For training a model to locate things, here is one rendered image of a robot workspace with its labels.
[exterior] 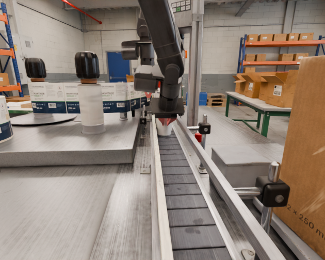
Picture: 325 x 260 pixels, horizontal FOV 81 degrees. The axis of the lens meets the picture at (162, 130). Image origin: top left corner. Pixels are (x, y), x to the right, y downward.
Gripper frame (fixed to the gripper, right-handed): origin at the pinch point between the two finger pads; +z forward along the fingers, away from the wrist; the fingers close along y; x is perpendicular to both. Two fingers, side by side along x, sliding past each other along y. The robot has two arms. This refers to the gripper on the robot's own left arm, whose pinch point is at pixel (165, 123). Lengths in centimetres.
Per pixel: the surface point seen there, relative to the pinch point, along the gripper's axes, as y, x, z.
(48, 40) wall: 316, -576, 294
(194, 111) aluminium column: -15.6, -16.5, 11.8
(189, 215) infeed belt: 0.2, 34.9, -20.1
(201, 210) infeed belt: -2.1, 34.0, -19.6
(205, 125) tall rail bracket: -8.9, 11.2, -12.9
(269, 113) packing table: -123, -83, 89
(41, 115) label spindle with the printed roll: 58, -23, 23
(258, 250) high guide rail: -2, 41, -34
